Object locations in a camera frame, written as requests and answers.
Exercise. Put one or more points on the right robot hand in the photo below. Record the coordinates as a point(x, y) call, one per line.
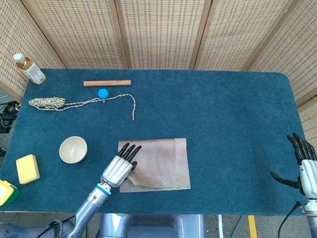
point(309, 176)

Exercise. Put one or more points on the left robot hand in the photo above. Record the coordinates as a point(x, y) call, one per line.
point(116, 171)

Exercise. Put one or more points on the brown woven placemat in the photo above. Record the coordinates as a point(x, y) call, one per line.
point(161, 166)

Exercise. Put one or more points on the white bowl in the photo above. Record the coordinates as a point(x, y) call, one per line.
point(73, 150)

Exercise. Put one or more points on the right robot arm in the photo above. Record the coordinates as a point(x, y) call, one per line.
point(312, 218)

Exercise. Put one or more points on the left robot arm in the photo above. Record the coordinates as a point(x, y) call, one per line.
point(89, 208)

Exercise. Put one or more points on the grey-blue robot torso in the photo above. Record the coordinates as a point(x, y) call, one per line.
point(153, 226)

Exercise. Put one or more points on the blue ball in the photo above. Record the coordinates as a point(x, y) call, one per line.
point(103, 93)

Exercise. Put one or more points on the wooden stick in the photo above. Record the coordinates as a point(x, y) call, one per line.
point(106, 83)

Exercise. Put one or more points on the yellow sponge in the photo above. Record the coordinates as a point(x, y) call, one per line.
point(27, 168)

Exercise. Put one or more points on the white table leg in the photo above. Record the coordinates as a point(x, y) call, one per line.
point(220, 226)

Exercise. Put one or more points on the yellow and green container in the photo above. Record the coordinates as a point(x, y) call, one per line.
point(6, 192)

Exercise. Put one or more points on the black floor equipment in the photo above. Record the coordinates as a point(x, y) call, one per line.
point(8, 110)

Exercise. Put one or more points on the tea bottle with white cap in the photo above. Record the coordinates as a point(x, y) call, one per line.
point(32, 70)

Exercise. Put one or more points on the bamboo folding screen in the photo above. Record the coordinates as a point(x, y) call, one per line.
point(161, 37)

